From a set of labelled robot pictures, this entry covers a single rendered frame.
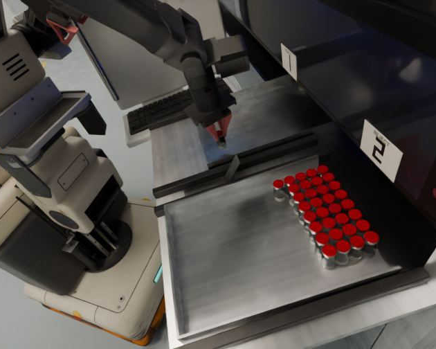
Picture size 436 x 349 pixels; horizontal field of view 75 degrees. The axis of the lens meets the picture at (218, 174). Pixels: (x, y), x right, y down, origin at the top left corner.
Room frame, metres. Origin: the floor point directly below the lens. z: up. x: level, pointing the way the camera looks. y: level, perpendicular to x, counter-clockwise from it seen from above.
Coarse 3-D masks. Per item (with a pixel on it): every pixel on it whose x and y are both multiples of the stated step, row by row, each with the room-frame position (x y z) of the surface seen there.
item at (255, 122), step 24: (240, 96) 0.74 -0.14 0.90; (264, 96) 0.71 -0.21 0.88; (288, 96) 0.67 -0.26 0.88; (240, 120) 0.64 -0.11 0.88; (264, 120) 0.61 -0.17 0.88; (288, 120) 0.57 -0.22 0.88; (312, 120) 0.54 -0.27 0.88; (216, 144) 0.58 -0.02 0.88; (240, 144) 0.55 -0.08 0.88; (264, 144) 0.48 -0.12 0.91
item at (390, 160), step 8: (368, 128) 0.30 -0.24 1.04; (368, 136) 0.29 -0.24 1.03; (384, 136) 0.26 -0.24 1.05; (368, 144) 0.29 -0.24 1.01; (376, 144) 0.27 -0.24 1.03; (392, 144) 0.25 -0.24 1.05; (368, 152) 0.29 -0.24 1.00; (376, 152) 0.27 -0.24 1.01; (384, 152) 0.26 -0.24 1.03; (392, 152) 0.24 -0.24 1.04; (400, 152) 0.23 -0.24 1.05; (384, 160) 0.25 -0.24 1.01; (392, 160) 0.24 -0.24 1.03; (400, 160) 0.23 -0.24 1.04; (384, 168) 0.25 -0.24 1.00; (392, 168) 0.23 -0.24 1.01; (392, 176) 0.23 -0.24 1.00
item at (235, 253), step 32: (224, 192) 0.40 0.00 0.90; (256, 192) 0.38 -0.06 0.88; (192, 224) 0.36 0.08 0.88; (224, 224) 0.33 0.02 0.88; (256, 224) 0.31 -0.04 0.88; (288, 224) 0.28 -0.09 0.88; (192, 256) 0.29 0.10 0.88; (224, 256) 0.26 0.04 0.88; (256, 256) 0.24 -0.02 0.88; (288, 256) 0.22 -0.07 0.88; (192, 288) 0.23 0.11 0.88; (224, 288) 0.21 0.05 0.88; (256, 288) 0.19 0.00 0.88; (288, 288) 0.17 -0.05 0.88; (320, 288) 0.16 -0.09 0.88; (352, 288) 0.14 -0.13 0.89; (192, 320) 0.18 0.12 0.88; (224, 320) 0.16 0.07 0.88; (256, 320) 0.14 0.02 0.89
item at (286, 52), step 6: (282, 48) 0.64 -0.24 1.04; (282, 54) 0.64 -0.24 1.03; (288, 54) 0.61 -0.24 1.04; (282, 60) 0.65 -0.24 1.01; (288, 60) 0.61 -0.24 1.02; (294, 60) 0.57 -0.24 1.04; (288, 66) 0.61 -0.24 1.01; (294, 66) 0.57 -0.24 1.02; (288, 72) 0.62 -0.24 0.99; (294, 72) 0.58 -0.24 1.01; (294, 78) 0.58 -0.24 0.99
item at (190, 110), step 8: (216, 88) 0.52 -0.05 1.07; (192, 96) 0.53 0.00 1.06; (200, 96) 0.51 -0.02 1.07; (208, 96) 0.51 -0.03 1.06; (216, 96) 0.51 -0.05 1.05; (224, 96) 0.54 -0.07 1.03; (232, 96) 0.53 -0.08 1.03; (192, 104) 0.56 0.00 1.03; (200, 104) 0.51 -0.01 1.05; (208, 104) 0.51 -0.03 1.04; (216, 104) 0.51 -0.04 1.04; (224, 104) 0.52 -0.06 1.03; (232, 104) 0.52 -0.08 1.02; (192, 112) 0.53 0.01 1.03; (200, 112) 0.52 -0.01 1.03; (208, 112) 0.51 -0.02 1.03; (216, 112) 0.51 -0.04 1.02; (192, 120) 0.51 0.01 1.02; (200, 120) 0.50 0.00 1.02
